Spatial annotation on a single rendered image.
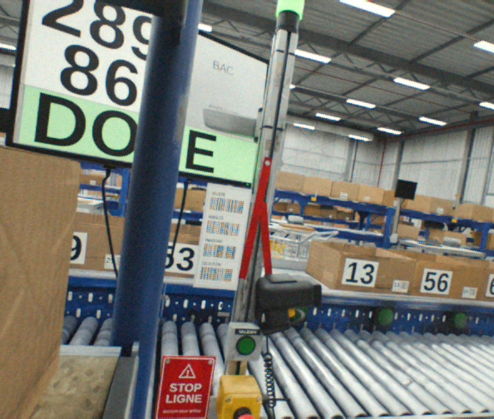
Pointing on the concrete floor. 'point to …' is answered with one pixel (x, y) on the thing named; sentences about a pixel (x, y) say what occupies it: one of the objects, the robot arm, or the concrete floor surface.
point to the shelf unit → (137, 233)
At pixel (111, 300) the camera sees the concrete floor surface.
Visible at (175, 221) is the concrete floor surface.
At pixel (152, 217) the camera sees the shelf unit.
